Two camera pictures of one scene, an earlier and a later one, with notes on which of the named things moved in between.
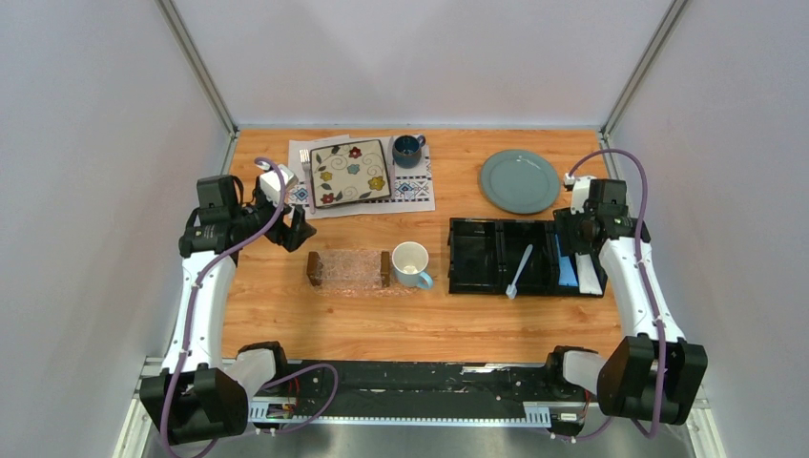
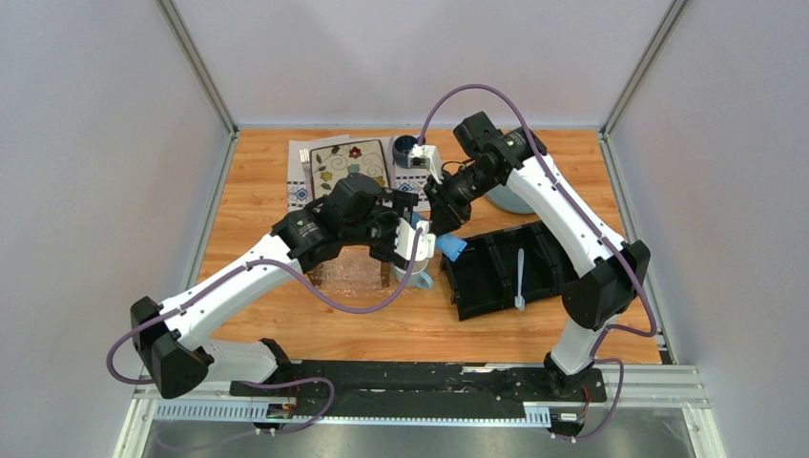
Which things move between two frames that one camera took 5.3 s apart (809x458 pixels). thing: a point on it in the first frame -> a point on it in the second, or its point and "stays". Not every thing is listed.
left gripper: (292, 237) -> (385, 252)
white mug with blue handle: (409, 260) stays
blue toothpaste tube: (567, 276) -> (450, 245)
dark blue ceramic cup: (406, 151) stays
